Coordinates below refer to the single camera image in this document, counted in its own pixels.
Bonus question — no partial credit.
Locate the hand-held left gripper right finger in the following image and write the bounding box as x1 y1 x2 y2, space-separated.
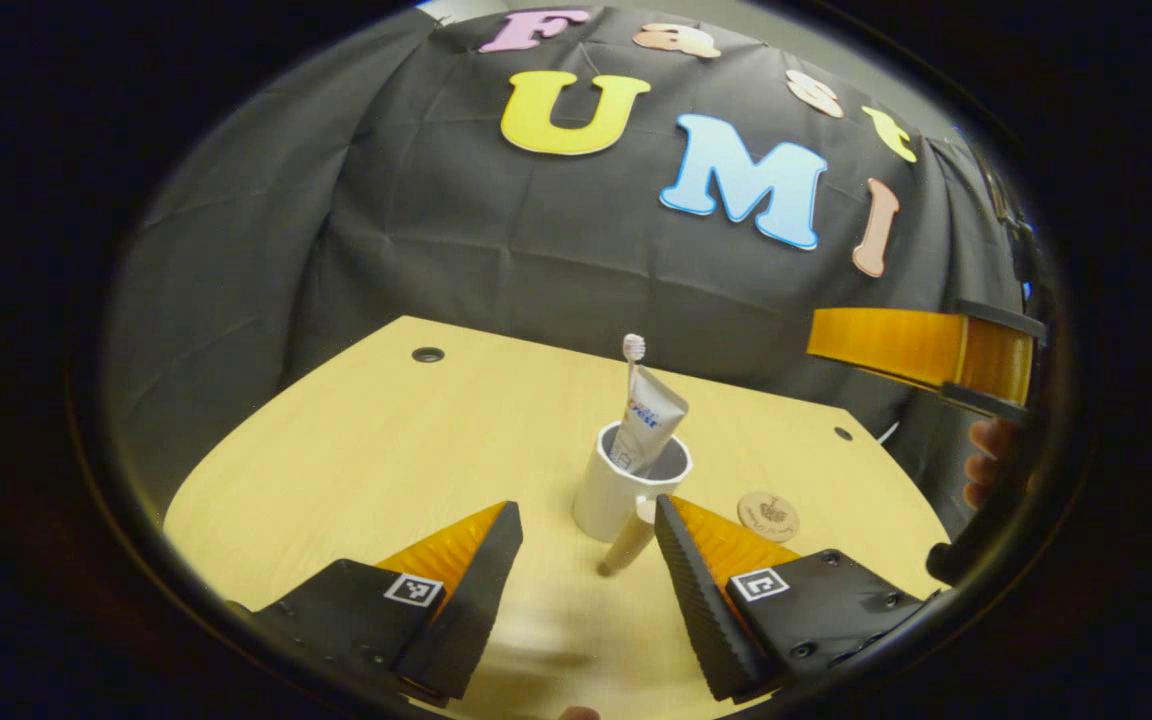
653 494 952 704

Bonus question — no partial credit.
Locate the white toothpaste tube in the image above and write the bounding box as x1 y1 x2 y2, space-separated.
608 365 690 477

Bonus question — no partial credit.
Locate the light wooden desktop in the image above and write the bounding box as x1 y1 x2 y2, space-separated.
163 315 955 720

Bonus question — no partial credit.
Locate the black backdrop cloth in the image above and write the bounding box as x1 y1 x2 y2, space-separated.
101 5 1037 521

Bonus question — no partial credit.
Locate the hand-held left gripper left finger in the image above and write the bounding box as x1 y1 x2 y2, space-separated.
226 500 525 706

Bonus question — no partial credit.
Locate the white cup with wooden handle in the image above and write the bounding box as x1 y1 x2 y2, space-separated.
572 421 694 579

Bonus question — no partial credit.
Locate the round wooden coaster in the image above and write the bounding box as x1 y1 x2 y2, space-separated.
737 490 801 545

